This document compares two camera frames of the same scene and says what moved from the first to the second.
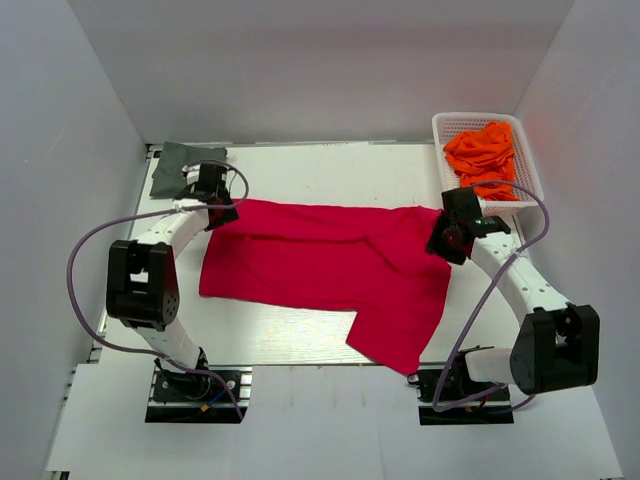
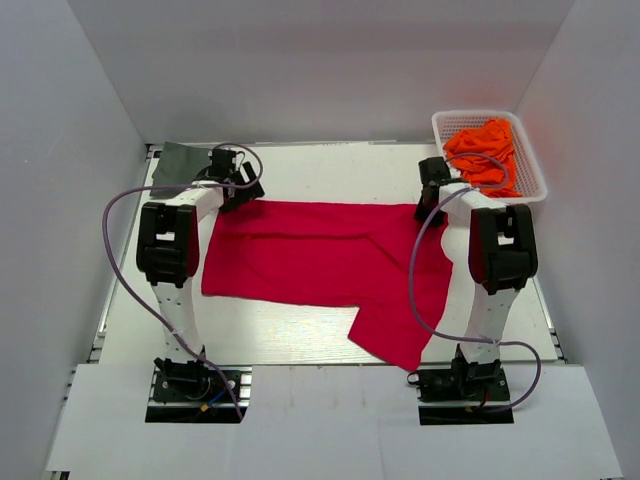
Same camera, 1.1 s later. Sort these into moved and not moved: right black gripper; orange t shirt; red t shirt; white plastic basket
Moved: right black gripper
Not moved: white plastic basket; orange t shirt; red t shirt
